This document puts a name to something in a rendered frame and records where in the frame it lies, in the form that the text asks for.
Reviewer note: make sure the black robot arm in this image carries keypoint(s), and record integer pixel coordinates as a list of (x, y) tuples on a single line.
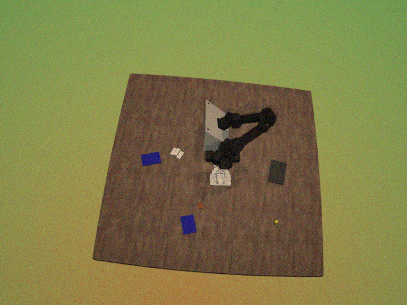
[(236, 145)]

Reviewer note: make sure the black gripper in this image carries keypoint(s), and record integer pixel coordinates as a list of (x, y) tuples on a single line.
[(209, 154)]

